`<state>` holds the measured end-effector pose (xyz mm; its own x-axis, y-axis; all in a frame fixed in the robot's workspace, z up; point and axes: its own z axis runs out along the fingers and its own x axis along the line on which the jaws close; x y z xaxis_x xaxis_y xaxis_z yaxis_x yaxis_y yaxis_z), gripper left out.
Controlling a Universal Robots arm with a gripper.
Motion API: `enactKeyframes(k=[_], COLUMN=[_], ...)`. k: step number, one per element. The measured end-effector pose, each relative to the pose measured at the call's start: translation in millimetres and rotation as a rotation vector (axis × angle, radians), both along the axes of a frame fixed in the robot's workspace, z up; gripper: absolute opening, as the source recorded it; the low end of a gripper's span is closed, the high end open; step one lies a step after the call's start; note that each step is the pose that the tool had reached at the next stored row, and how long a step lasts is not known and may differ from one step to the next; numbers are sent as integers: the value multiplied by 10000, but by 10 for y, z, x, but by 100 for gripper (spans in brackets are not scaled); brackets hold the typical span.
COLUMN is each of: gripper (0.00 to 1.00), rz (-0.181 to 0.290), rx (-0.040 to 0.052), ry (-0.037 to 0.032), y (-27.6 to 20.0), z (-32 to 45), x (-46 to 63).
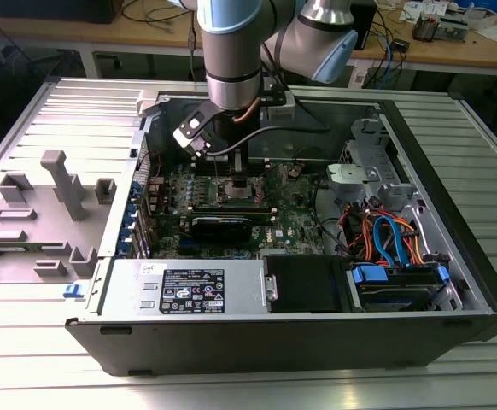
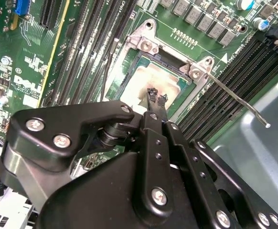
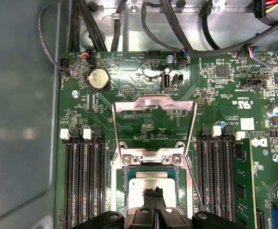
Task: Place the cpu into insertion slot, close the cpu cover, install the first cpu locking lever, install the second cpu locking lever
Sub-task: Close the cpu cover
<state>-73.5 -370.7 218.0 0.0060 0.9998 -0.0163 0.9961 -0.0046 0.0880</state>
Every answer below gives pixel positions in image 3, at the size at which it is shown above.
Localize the metal wire locking lever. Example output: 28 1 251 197
184 154 205 212

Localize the internal USB port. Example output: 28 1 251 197
162 73 172 93

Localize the green RAM stick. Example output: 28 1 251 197
233 138 258 229

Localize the CPU socket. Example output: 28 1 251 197
110 140 194 215

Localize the round coin battery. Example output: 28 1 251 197
88 68 111 92

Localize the black cable bundle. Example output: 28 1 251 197
78 0 107 52

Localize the green motherboard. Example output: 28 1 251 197
57 50 278 229

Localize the thin dark fan cable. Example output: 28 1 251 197
37 0 82 72

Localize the thick black cable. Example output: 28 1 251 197
162 0 278 58

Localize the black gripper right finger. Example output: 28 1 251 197
154 187 248 229

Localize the black braided cable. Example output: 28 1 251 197
69 0 82 52

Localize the white square sticker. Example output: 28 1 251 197
240 117 256 131

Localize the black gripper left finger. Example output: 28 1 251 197
75 188 157 229

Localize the black clamped cable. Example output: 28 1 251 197
110 0 128 52

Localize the black RAM slot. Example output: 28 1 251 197
207 125 222 222
59 128 74 229
71 128 85 229
82 128 96 229
195 126 210 215
217 125 235 224
92 128 108 229

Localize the black open PC case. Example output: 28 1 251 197
0 0 278 229

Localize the black power plug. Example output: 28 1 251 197
250 0 278 24

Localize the metal socket cover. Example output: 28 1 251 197
112 94 199 166

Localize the silver CPU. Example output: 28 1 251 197
124 168 182 214

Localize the black looped cable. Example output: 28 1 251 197
140 1 190 58

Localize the black flat plug cable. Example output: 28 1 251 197
199 0 225 51

